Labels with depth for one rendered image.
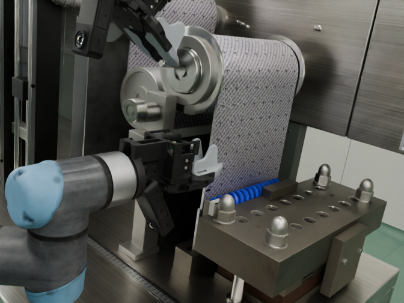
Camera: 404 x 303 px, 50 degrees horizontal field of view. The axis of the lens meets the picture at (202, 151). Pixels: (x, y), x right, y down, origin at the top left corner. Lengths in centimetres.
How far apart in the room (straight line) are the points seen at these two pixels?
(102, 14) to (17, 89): 40
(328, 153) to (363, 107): 270
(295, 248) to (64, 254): 33
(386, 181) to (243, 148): 271
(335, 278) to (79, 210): 45
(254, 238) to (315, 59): 45
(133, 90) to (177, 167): 26
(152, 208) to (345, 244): 33
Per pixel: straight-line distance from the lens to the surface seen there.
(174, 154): 63
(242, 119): 78
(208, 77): 70
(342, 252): 78
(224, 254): 70
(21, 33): 98
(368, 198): 93
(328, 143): 360
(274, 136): 89
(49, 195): 53
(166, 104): 74
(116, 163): 58
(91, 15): 62
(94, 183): 56
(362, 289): 90
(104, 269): 80
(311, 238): 72
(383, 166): 345
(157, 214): 66
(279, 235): 66
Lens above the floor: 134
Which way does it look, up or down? 17 degrees down
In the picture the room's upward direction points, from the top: 8 degrees clockwise
